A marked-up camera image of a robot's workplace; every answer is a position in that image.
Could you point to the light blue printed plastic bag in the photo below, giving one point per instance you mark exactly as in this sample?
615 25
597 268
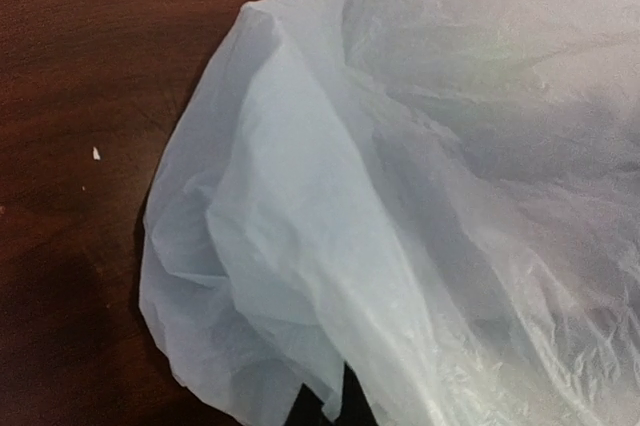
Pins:
441 195

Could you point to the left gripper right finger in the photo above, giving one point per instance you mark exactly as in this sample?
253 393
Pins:
355 410

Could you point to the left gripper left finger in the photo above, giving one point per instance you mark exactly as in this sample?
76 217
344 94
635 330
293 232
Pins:
306 410

